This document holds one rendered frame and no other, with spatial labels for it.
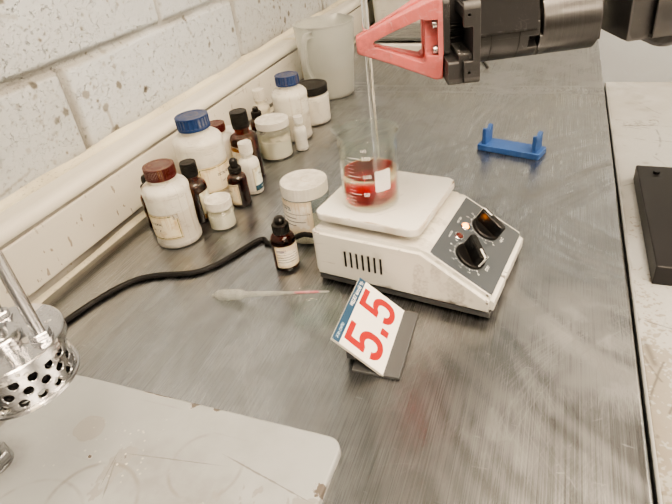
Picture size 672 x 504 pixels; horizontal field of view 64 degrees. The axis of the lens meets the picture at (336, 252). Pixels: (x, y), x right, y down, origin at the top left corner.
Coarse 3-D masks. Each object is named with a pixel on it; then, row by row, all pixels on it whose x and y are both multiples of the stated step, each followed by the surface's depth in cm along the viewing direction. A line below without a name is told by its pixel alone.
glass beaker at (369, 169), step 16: (336, 128) 55; (352, 128) 56; (368, 128) 56; (384, 128) 56; (352, 144) 51; (368, 144) 51; (384, 144) 52; (352, 160) 53; (368, 160) 52; (384, 160) 52; (352, 176) 54; (368, 176) 53; (384, 176) 53; (352, 192) 55; (368, 192) 54; (384, 192) 54; (352, 208) 56; (368, 208) 55; (384, 208) 55
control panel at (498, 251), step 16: (464, 208) 59; (480, 208) 60; (448, 224) 56; (448, 240) 55; (464, 240) 55; (480, 240) 56; (496, 240) 57; (512, 240) 58; (448, 256) 53; (496, 256) 56; (464, 272) 52; (480, 272) 53; (496, 272) 54
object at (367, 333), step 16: (368, 288) 54; (368, 304) 53; (384, 304) 54; (352, 320) 50; (368, 320) 51; (384, 320) 52; (352, 336) 49; (368, 336) 50; (384, 336) 51; (368, 352) 49; (384, 352) 50
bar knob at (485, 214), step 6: (486, 210) 57; (480, 216) 57; (486, 216) 57; (492, 216) 57; (474, 222) 58; (480, 222) 58; (486, 222) 57; (492, 222) 57; (498, 222) 57; (474, 228) 57; (480, 228) 57; (486, 228) 57; (492, 228) 57; (498, 228) 56; (504, 228) 56; (480, 234) 57; (486, 234) 57; (492, 234) 57; (498, 234) 57
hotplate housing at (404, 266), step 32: (320, 224) 58; (320, 256) 59; (352, 256) 57; (384, 256) 55; (416, 256) 53; (512, 256) 57; (384, 288) 58; (416, 288) 55; (448, 288) 53; (480, 288) 52
